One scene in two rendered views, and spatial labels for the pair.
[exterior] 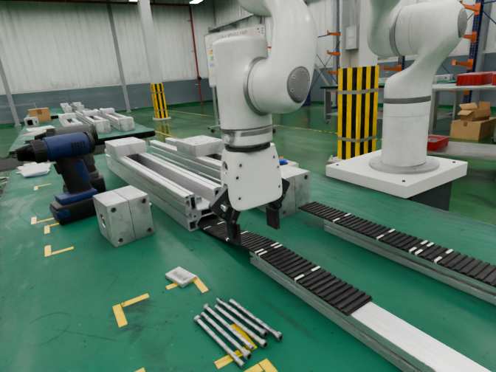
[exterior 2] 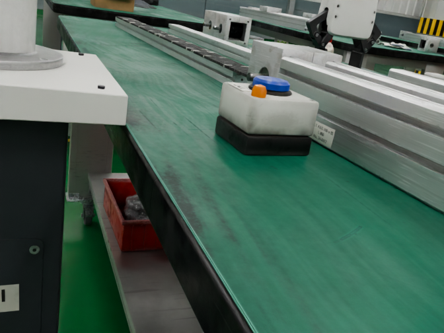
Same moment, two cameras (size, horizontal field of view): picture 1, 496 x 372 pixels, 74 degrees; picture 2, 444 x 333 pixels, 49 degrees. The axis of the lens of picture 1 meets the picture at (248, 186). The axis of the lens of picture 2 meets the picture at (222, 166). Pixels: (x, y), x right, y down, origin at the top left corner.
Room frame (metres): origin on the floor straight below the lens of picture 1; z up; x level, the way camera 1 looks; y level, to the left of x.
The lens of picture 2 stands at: (1.51, -0.08, 0.93)
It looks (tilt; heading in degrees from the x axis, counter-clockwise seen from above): 19 degrees down; 186
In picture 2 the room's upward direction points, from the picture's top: 9 degrees clockwise
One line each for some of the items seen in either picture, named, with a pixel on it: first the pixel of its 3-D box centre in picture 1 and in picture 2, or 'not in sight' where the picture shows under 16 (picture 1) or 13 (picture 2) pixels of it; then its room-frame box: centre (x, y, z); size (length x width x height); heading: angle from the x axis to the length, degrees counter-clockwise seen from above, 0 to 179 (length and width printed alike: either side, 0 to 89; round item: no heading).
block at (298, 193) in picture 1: (286, 189); (283, 79); (0.77, -0.10, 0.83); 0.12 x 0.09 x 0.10; 123
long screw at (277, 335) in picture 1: (253, 317); not in sight; (0.38, 0.01, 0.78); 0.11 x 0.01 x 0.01; 38
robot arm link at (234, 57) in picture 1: (244, 83); not in sight; (0.54, -0.01, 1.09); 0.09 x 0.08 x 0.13; 41
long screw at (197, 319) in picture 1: (217, 339); not in sight; (0.34, 0.06, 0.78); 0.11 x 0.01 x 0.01; 38
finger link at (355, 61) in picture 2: (227, 226); (361, 55); (0.51, 0.04, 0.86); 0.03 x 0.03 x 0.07; 33
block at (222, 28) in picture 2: not in sight; (228, 29); (-0.19, -0.32, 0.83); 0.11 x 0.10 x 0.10; 120
